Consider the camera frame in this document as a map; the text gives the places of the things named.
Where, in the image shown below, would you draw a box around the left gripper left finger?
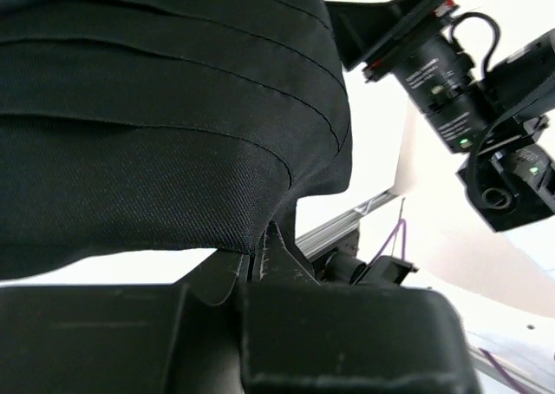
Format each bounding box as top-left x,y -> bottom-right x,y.
1,251 -> 250,393

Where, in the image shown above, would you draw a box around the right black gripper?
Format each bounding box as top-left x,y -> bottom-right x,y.
326,0 -> 488,154

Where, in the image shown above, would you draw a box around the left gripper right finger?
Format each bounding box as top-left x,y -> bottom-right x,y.
237,223 -> 481,393

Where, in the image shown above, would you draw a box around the black pleated skirt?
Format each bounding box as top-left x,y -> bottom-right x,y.
1,0 -> 352,279

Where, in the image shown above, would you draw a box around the aluminium front rail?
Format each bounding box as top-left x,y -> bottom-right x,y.
296,190 -> 399,259

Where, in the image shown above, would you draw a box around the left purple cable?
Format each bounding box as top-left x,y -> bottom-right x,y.
479,348 -> 532,394

